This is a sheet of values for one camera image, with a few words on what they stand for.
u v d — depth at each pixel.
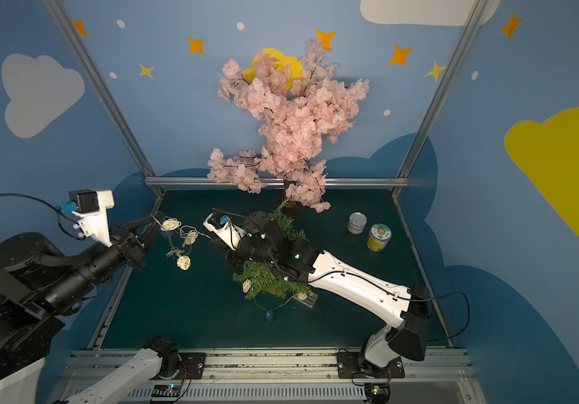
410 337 0.39
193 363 0.75
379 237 0.96
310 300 0.86
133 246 0.40
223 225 0.52
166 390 0.73
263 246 0.47
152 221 0.45
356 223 1.04
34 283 0.32
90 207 0.38
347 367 0.74
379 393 0.73
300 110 0.68
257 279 0.73
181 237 0.60
